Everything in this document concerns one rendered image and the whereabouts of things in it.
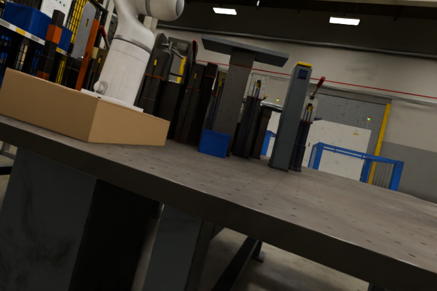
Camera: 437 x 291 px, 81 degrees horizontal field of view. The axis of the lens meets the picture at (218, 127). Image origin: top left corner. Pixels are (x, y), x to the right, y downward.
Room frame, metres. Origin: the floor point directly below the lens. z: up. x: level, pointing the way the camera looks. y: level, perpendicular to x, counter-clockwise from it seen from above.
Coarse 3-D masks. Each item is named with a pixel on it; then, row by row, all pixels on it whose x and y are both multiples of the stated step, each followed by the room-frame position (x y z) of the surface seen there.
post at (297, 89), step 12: (300, 84) 1.05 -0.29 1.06; (288, 96) 1.06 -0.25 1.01; (300, 96) 1.05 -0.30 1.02; (288, 108) 1.06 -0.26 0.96; (300, 108) 1.05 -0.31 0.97; (288, 120) 1.06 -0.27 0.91; (288, 132) 1.05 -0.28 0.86; (276, 144) 1.06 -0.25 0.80; (288, 144) 1.05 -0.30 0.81; (276, 156) 1.06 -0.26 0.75; (288, 156) 1.05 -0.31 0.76; (276, 168) 1.05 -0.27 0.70
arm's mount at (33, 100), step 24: (24, 72) 0.68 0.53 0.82; (0, 96) 0.66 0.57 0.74; (24, 96) 0.63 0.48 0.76; (48, 96) 0.61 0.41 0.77; (72, 96) 0.58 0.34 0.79; (24, 120) 0.62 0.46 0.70; (48, 120) 0.60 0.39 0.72; (72, 120) 0.57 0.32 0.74; (96, 120) 0.56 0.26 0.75; (120, 120) 0.64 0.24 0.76; (144, 120) 0.73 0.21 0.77; (144, 144) 0.75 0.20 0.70
